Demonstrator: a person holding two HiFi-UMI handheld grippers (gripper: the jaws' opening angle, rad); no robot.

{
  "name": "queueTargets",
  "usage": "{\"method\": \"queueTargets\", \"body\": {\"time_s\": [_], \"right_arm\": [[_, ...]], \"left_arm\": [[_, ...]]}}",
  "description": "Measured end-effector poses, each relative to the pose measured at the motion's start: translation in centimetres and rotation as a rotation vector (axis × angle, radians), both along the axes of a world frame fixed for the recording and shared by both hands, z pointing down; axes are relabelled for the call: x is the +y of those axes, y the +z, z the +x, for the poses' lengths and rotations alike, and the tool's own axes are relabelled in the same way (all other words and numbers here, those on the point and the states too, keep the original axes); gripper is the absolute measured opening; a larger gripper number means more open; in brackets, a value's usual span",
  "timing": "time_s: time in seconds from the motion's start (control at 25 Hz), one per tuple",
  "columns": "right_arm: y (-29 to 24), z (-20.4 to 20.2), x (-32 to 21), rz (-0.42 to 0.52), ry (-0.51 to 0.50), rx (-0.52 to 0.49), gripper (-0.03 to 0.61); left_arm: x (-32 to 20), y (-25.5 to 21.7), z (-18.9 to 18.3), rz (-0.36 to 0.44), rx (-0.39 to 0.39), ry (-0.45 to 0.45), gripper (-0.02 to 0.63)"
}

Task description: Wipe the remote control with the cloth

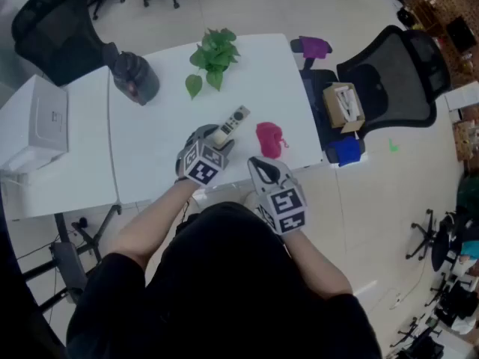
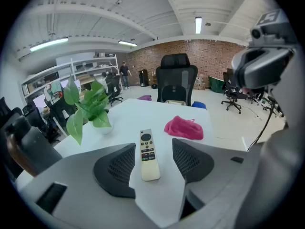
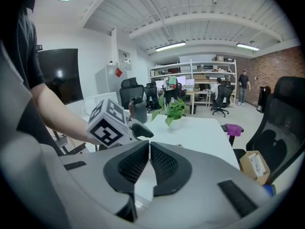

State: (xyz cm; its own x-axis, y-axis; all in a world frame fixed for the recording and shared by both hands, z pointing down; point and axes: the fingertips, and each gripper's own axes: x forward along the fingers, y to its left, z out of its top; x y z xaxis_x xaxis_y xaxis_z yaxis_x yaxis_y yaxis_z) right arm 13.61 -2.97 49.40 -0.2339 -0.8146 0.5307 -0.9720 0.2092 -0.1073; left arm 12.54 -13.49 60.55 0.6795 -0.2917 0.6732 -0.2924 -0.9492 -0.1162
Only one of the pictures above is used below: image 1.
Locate beige remote control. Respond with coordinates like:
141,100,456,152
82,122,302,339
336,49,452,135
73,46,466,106
213,105,251,146

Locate blue box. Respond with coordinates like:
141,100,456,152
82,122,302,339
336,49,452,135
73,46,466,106
328,136,362,168

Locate black high-back office chair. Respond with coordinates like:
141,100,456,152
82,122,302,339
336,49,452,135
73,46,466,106
10,0,121,88

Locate person's right forearm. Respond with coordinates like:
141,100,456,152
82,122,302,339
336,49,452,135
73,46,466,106
281,230,355,301

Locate pink cleaning cloth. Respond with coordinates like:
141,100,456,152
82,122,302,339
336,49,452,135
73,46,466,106
255,121,291,160

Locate white items in cardboard box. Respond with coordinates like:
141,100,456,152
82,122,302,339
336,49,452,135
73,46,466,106
335,85,362,123

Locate person's left forearm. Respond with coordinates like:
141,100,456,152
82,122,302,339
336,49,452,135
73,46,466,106
107,179,204,273

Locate white box appliance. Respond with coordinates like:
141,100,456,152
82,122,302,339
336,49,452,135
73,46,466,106
0,73,70,174

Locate black desk leg frame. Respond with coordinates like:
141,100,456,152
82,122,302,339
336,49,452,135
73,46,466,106
22,203,123,313

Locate black kettle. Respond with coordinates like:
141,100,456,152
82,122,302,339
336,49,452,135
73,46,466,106
112,51,162,107

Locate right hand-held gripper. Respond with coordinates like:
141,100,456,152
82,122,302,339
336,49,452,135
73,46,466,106
247,156,308,236

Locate grey box under desk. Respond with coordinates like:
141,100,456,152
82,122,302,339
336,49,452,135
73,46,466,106
49,241,89,305

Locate purple cloth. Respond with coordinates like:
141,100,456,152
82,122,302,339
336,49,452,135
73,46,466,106
299,35,334,61

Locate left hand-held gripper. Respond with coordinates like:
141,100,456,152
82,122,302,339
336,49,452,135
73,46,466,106
175,123,237,188

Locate green potted plant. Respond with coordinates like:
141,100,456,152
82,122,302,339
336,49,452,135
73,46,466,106
184,27,242,101

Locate black mesh office chair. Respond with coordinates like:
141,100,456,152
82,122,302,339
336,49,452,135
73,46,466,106
290,24,453,165

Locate open cardboard box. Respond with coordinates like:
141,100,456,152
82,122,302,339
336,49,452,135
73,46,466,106
322,82,367,135

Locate person's black shirt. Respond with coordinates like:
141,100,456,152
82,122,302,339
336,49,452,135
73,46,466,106
66,200,383,359

